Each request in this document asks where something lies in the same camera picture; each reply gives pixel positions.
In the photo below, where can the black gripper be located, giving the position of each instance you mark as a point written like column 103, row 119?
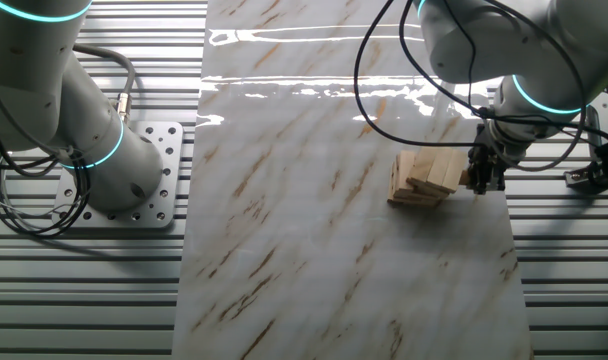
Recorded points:
column 494, row 150

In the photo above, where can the silver depth camera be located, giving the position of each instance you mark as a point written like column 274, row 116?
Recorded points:
column 596, row 120

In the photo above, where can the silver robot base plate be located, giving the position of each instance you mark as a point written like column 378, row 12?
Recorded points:
column 169, row 150

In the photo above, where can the grey clamp device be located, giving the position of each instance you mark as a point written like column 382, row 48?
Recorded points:
column 604, row 165

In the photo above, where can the white marble pattern mat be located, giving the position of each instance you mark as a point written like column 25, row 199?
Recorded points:
column 309, row 250

